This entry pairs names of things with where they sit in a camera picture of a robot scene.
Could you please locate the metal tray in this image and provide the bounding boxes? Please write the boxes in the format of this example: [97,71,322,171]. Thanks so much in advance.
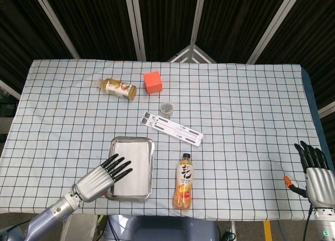
[104,136,155,202]

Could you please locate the dark blue under cloth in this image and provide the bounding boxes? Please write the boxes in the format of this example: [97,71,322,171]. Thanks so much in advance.
[300,66,335,174]

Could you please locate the small clear jar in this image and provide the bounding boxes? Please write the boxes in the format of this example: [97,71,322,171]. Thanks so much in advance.
[160,101,174,117]

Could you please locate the white folding stand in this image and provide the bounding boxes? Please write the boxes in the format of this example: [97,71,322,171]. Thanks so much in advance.
[140,111,204,148]

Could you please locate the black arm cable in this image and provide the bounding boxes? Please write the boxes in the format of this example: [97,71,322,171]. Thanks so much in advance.
[302,204,314,241]

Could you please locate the grey aluminium frame post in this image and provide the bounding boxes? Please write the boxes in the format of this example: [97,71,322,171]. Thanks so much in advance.
[189,0,207,46]
[31,0,81,60]
[124,0,147,61]
[247,0,304,64]

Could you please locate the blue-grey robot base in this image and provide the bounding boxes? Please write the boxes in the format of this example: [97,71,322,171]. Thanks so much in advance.
[106,214,219,241]

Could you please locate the orange drink bottle black cap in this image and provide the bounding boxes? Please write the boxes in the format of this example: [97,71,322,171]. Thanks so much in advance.
[172,153,196,210]

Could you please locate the triangular aluminium frame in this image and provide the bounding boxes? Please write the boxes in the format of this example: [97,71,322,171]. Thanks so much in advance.
[167,44,217,64]

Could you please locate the blue checkered tablecloth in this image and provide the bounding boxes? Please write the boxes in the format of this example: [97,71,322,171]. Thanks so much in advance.
[0,59,327,222]

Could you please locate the orange cube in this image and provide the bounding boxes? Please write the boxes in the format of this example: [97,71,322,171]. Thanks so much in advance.
[143,71,164,95]

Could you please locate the yellow tea bottle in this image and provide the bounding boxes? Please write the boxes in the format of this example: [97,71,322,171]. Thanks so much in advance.
[98,78,137,101]

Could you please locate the white paper sheet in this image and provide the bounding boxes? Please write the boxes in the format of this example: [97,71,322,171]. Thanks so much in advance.
[113,142,150,197]

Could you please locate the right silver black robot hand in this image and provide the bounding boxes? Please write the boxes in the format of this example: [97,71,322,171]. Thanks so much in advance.
[283,141,335,208]

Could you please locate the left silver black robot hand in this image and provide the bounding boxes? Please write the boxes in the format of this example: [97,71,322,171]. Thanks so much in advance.
[70,154,133,203]

